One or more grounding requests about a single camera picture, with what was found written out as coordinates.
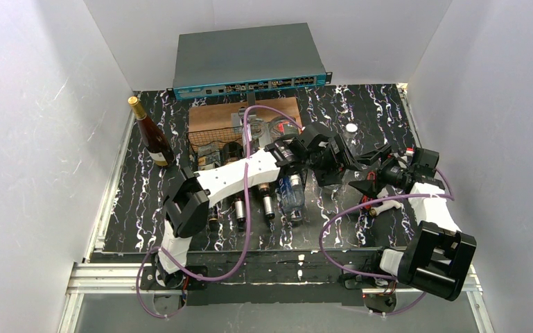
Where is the clear bottle with white cap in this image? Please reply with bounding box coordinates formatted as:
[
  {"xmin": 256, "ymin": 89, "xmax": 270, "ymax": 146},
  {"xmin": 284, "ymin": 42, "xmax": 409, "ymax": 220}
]
[{"xmin": 342, "ymin": 123, "xmax": 358, "ymax": 157}]

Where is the clear bottle with cork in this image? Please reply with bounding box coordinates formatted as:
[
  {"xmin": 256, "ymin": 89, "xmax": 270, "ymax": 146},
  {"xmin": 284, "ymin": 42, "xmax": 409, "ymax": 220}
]
[{"xmin": 241, "ymin": 114, "xmax": 270, "ymax": 157}]

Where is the amber wine bottle gold cap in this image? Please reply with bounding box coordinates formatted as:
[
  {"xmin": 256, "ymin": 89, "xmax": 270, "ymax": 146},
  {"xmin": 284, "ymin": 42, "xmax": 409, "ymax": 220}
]
[{"xmin": 128, "ymin": 96, "xmax": 175, "ymax": 167}]

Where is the clear bottle with dark label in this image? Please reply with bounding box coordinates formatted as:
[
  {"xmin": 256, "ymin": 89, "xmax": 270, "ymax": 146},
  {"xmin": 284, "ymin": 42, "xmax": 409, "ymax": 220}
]
[{"xmin": 268, "ymin": 116, "xmax": 301, "ymax": 141}]

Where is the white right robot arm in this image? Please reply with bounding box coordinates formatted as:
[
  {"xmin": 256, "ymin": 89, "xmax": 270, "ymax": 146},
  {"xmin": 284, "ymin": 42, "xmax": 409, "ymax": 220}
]
[{"xmin": 350, "ymin": 144, "xmax": 477, "ymax": 301}]

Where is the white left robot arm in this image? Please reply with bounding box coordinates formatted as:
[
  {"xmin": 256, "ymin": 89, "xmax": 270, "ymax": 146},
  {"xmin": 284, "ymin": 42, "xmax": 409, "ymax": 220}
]
[{"xmin": 154, "ymin": 123, "xmax": 361, "ymax": 282}]

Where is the dark bottle with black cap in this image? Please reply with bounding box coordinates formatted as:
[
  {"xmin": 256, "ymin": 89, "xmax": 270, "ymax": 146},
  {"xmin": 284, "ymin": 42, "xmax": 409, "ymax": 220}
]
[{"xmin": 261, "ymin": 183, "xmax": 275, "ymax": 220}]

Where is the dark green wine bottle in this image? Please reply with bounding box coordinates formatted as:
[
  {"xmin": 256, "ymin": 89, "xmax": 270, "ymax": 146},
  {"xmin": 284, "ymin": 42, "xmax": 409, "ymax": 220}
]
[{"xmin": 234, "ymin": 197, "xmax": 246, "ymax": 228}]

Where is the clear embossed bottle in rack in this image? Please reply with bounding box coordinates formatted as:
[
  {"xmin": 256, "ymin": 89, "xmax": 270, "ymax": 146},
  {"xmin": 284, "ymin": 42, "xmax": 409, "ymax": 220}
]
[{"xmin": 198, "ymin": 142, "xmax": 221, "ymax": 171}]

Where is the red black utility knife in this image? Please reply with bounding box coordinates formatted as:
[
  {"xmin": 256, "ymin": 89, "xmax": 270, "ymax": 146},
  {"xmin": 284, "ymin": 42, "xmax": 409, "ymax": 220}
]
[{"xmin": 361, "ymin": 171, "xmax": 376, "ymax": 212}]

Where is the white plastic faucet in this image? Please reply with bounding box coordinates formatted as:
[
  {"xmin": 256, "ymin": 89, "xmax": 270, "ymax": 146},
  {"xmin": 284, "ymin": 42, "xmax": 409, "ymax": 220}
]
[{"xmin": 368, "ymin": 194, "xmax": 403, "ymax": 217}]

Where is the wooden board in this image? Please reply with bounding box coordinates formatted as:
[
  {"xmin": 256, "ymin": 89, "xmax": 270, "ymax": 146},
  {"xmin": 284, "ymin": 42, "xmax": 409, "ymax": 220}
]
[{"xmin": 188, "ymin": 97, "xmax": 302, "ymax": 146}]

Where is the grey metal bracket post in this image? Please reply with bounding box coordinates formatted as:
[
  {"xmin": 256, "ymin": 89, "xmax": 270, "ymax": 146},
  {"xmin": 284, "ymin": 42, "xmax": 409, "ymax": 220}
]
[{"xmin": 230, "ymin": 92, "xmax": 256, "ymax": 127}]

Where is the black wire wine rack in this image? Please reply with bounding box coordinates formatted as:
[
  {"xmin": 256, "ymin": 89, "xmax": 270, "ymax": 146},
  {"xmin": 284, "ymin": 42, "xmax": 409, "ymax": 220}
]
[{"xmin": 186, "ymin": 128, "xmax": 311, "ymax": 185}]

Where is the grey network switch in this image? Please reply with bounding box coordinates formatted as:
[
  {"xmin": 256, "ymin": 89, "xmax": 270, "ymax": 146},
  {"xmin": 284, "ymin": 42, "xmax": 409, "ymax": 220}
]
[{"xmin": 171, "ymin": 23, "xmax": 332, "ymax": 100}]

